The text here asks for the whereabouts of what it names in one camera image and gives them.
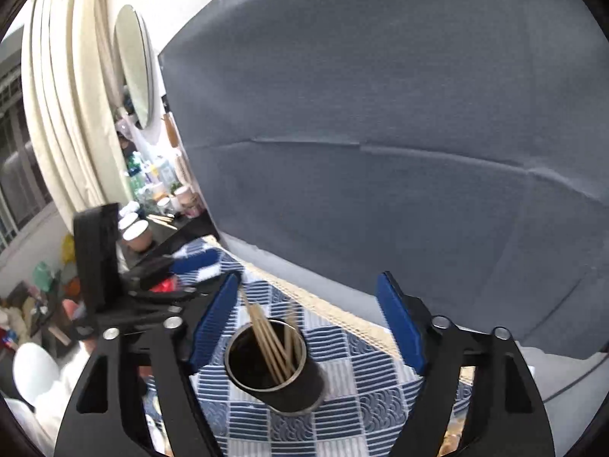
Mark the wooden hairbrush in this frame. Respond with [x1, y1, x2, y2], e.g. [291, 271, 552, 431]
[174, 152, 192, 186]

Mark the wooden chopstick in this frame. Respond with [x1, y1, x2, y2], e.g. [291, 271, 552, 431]
[257, 307, 297, 373]
[239, 289, 282, 384]
[250, 304, 289, 380]

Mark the cream curtain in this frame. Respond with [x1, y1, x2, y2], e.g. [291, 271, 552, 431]
[21, 0, 135, 244]

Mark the blue patterned tablecloth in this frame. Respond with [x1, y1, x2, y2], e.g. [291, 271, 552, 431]
[143, 235, 477, 457]

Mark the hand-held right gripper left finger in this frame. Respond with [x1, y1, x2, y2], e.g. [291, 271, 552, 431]
[53, 271, 243, 457]

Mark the black utensil holder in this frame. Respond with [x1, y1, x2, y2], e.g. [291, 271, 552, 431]
[223, 321, 327, 414]

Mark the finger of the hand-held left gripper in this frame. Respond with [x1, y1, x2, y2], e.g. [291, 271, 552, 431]
[126, 249, 222, 292]
[128, 286, 203, 317]

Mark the round wall mirror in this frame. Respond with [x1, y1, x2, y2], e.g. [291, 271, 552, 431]
[113, 4, 157, 130]

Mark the black shelf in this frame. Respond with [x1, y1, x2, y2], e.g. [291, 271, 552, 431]
[136, 209, 220, 268]

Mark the white round chair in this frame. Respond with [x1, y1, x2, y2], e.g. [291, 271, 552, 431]
[12, 343, 61, 406]

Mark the grey fabric backdrop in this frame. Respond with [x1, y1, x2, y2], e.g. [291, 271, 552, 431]
[157, 0, 609, 361]

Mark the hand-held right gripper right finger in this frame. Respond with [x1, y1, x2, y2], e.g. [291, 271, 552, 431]
[376, 271, 557, 457]

